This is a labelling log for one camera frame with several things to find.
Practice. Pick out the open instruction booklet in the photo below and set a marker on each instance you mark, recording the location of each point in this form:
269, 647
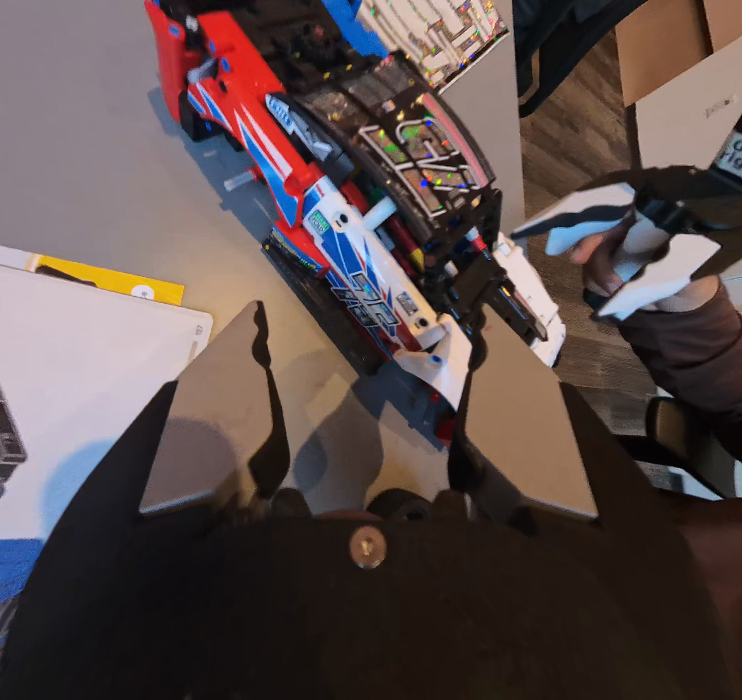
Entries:
87, 364

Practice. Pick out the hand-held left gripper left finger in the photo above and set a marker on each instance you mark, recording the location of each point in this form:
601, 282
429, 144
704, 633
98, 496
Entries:
203, 422

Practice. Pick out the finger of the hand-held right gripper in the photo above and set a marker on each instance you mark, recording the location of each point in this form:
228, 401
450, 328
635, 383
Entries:
597, 196
678, 265

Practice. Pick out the grey desk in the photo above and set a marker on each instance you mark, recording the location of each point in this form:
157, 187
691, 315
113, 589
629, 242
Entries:
87, 132

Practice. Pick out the person's right forearm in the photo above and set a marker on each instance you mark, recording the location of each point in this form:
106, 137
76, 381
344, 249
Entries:
690, 340

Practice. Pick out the black office chair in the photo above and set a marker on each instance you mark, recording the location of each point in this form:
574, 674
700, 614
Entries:
556, 28

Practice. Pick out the black toy tire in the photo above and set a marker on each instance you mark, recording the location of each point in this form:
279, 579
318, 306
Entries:
400, 506

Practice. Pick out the sticker sheet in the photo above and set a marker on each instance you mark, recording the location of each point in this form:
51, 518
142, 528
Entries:
429, 10

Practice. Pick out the toy brick race car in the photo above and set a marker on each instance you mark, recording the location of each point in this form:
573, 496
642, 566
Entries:
261, 103

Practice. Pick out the person's right hand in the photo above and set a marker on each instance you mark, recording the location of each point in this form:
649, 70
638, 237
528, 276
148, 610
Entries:
600, 265

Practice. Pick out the open cardboard box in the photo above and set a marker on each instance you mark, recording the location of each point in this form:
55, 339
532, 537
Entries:
666, 45

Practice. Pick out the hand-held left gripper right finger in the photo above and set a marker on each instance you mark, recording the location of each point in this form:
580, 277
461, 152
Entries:
521, 422

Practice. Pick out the black chair armrest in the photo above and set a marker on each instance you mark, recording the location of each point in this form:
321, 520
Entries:
678, 439

